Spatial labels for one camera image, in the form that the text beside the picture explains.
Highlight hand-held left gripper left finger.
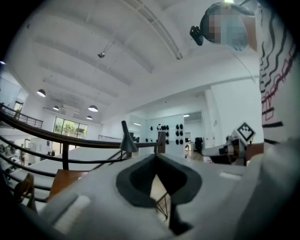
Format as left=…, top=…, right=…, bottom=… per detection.
left=38, top=153, right=176, bottom=240

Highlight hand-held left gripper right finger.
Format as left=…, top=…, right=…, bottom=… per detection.
left=155, top=153, right=249, bottom=240

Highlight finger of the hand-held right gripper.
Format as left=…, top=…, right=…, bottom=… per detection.
left=202, top=144, right=227, bottom=157

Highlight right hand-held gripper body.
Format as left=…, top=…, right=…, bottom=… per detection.
left=208, top=122, right=256, bottom=165

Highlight black desk lamp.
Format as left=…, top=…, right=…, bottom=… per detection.
left=119, top=120, right=139, bottom=162

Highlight person's right forearm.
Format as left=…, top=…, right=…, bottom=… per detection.
left=246, top=142, right=265, bottom=162

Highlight person in white shirt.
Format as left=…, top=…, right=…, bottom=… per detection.
left=257, top=0, right=300, bottom=145

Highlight dark wooden stair railing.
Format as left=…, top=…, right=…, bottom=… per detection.
left=0, top=103, right=167, bottom=204

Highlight blue face mask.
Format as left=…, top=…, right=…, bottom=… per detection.
left=221, top=20, right=249, bottom=52

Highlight dark wooden chair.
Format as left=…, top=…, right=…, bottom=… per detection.
left=14, top=172, right=38, bottom=213

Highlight person's head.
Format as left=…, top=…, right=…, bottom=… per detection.
left=199, top=1, right=257, bottom=53

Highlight black balcony railing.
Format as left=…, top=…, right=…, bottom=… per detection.
left=0, top=103, right=44, bottom=129

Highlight hanging ceiling spotlight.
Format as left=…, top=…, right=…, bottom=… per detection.
left=97, top=41, right=115, bottom=59

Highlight white wall board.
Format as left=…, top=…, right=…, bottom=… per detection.
left=147, top=114, right=185, bottom=158

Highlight group of black wall-mounted items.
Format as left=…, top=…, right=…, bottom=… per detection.
left=150, top=123, right=184, bottom=145

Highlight black head-worn camera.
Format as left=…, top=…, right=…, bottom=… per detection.
left=189, top=25, right=204, bottom=46

